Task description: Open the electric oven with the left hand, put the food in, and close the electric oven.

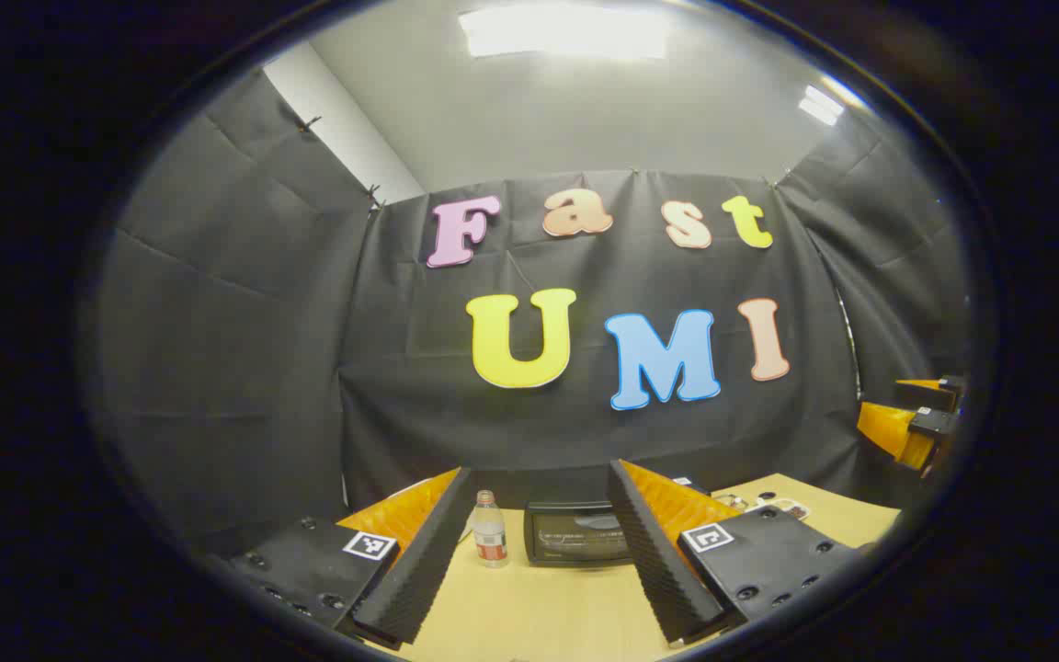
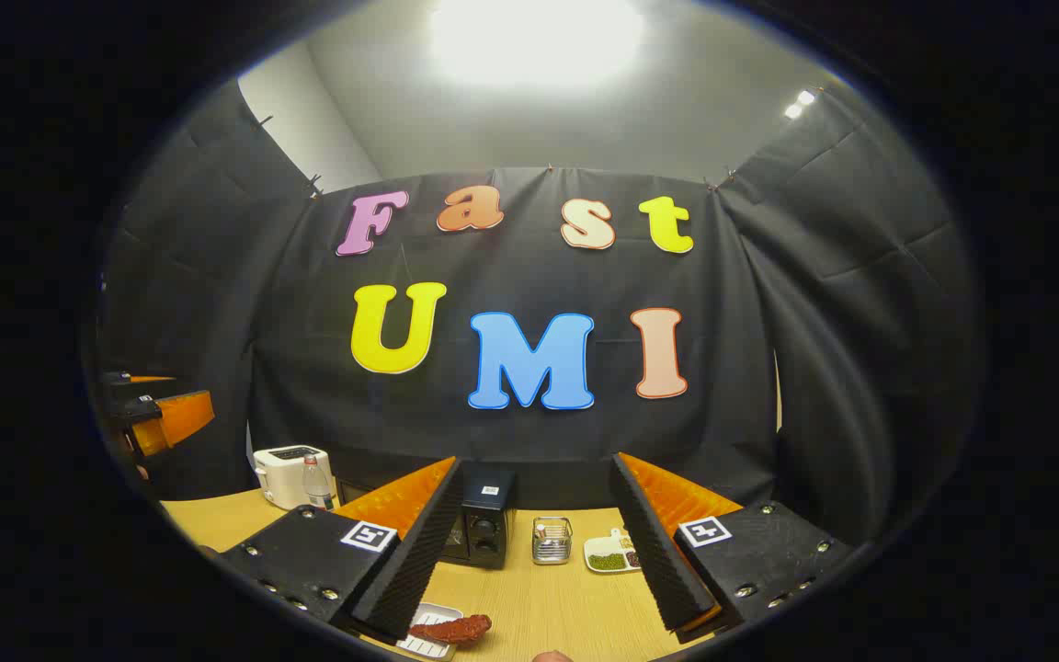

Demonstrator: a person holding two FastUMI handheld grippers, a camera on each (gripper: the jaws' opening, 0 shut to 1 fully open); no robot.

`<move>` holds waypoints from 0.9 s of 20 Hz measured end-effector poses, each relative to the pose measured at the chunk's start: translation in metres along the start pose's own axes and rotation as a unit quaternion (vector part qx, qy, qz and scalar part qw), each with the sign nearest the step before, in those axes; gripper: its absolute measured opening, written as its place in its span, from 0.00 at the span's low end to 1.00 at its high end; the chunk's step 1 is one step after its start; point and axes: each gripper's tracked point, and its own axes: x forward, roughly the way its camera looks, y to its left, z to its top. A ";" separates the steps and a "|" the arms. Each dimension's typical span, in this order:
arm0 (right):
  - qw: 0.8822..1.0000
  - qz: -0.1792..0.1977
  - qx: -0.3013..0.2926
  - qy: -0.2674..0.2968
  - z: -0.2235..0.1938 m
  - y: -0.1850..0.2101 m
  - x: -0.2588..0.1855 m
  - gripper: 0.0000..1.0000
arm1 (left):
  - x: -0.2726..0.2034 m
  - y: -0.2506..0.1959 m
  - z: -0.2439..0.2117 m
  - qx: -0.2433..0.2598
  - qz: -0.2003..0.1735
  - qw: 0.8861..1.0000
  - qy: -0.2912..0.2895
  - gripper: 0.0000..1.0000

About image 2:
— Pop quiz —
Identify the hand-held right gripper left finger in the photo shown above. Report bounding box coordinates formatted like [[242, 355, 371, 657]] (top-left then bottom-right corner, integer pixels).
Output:
[[217, 457, 464, 643]]

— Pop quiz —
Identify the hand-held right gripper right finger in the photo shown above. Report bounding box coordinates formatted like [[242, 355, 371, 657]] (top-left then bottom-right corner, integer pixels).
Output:
[[608, 451, 857, 635]]

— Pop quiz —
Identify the red roasted meat piece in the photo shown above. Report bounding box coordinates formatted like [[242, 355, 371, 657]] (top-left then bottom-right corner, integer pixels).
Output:
[[409, 613, 494, 645]]

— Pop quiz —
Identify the black electric oven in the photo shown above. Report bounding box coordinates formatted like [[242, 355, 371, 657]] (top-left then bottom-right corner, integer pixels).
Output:
[[338, 462, 518, 571]]

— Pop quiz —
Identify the white divided dish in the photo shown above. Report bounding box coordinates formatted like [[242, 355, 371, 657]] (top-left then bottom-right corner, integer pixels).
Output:
[[583, 528, 645, 575]]

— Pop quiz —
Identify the white rectangular tray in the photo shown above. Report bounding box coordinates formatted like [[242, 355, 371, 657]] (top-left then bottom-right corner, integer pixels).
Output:
[[395, 602, 464, 661]]

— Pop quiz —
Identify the white toaster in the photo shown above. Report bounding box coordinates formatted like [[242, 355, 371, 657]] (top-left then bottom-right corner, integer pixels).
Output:
[[252, 445, 337, 511]]

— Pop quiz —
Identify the clear plastic water bottle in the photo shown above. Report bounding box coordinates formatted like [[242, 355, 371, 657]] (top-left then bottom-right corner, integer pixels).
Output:
[[302, 453, 335, 511]]

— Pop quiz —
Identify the black backdrop cloth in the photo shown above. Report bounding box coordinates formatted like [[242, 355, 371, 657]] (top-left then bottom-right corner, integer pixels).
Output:
[[88, 78, 985, 553]]

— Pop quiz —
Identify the large ceiling light panel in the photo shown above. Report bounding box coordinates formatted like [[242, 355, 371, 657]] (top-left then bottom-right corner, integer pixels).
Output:
[[428, 0, 645, 88]]

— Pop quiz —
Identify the wire mesh basket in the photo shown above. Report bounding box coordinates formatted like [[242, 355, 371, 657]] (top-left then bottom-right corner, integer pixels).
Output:
[[531, 516, 574, 565]]

